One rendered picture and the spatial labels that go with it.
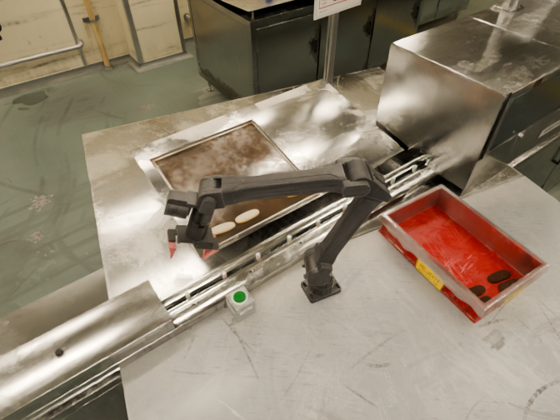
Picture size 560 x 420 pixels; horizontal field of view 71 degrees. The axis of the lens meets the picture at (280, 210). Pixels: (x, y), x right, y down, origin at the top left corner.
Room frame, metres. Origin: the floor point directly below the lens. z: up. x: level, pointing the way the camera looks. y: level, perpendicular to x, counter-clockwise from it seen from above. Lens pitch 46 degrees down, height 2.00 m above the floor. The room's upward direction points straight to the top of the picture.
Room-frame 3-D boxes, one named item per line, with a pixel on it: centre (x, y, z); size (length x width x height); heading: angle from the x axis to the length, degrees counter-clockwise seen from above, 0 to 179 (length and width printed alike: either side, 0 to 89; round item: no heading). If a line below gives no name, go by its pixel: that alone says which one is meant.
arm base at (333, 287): (0.76, -0.14, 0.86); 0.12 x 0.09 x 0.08; 114
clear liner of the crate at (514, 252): (0.90, -0.64, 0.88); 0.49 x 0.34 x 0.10; 31
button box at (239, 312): (0.68, 0.13, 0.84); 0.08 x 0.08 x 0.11; 36
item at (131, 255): (1.52, -0.05, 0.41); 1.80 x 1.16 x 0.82; 114
